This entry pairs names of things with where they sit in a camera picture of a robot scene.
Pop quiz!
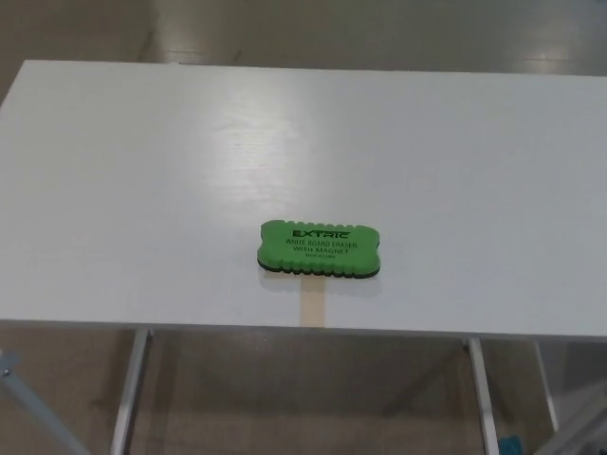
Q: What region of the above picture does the grey metal stand beam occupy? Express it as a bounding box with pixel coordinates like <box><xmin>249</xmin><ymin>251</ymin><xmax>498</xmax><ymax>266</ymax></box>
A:
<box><xmin>0</xmin><ymin>348</ymin><xmax>94</xmax><ymax>455</ymax></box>
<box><xmin>534</xmin><ymin>396</ymin><xmax>607</xmax><ymax>455</ymax></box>

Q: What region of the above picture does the green whiteboard eraser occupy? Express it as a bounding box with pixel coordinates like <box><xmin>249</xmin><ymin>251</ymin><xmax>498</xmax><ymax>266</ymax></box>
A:
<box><xmin>256</xmin><ymin>218</ymin><xmax>383</xmax><ymax>281</ymax></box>

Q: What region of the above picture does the beige tape strip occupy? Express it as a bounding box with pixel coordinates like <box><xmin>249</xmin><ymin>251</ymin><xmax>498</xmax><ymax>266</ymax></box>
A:
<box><xmin>300</xmin><ymin>278</ymin><xmax>328</xmax><ymax>328</ymax></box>

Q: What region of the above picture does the white table leg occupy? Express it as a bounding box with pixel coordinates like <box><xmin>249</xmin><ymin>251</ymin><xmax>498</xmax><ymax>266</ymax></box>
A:
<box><xmin>115</xmin><ymin>328</ymin><xmax>156</xmax><ymax>455</ymax></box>
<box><xmin>466</xmin><ymin>337</ymin><xmax>500</xmax><ymax>455</ymax></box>
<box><xmin>532</xmin><ymin>339</ymin><xmax>561</xmax><ymax>430</ymax></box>

